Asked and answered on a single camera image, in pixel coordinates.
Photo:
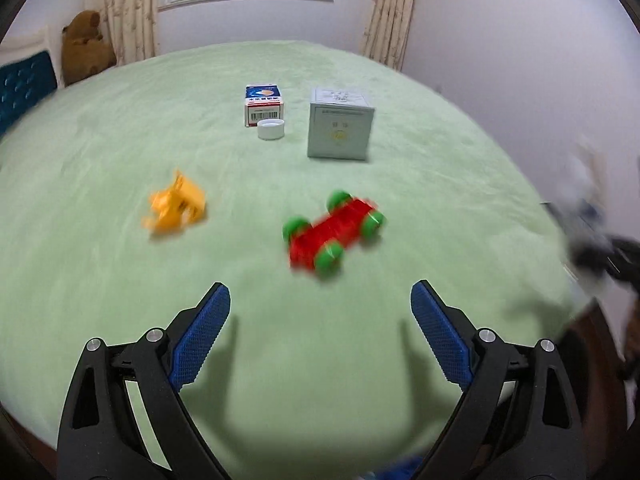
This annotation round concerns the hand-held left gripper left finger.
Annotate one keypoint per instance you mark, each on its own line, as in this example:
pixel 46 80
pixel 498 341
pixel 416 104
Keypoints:
pixel 200 340

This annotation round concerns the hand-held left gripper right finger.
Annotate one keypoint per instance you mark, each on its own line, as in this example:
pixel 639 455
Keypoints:
pixel 440 340

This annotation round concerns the yellow toy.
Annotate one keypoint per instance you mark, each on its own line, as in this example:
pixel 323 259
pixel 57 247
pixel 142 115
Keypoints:
pixel 175 205

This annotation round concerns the red toy car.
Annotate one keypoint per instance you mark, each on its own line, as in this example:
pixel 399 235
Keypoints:
pixel 340 227

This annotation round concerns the white bottle cap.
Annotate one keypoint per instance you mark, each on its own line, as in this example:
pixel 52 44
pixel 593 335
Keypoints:
pixel 271 131

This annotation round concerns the green bed blanket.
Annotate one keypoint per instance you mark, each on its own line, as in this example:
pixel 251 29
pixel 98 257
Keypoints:
pixel 150 125

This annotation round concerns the grey cube box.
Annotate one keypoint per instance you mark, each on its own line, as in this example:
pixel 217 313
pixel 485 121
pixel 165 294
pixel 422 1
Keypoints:
pixel 340 130

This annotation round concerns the blue and white carton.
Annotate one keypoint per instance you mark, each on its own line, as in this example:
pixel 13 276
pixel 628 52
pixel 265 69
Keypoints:
pixel 264 105

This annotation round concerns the brown teddy bear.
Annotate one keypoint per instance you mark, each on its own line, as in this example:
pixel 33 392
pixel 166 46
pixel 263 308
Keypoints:
pixel 85 55

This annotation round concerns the cream and blue headboard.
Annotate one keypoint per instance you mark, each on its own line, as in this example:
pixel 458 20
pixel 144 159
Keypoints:
pixel 25 85

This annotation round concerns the floral beige curtain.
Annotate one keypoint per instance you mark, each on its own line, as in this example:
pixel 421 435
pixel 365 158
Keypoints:
pixel 125 10
pixel 392 10

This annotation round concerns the dark wooden bed frame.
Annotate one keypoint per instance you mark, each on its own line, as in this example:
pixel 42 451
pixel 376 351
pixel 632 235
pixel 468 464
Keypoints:
pixel 597 345

